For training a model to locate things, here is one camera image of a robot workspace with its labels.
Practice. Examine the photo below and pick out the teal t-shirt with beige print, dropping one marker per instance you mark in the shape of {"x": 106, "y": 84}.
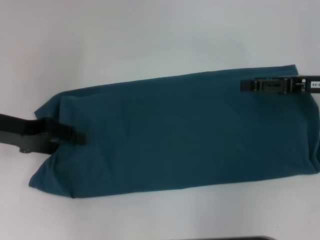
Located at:
{"x": 175, "y": 135}

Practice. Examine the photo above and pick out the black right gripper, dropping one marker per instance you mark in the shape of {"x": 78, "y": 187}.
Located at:
{"x": 302, "y": 86}

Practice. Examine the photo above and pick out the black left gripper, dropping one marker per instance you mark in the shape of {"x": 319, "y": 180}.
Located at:
{"x": 27, "y": 135}

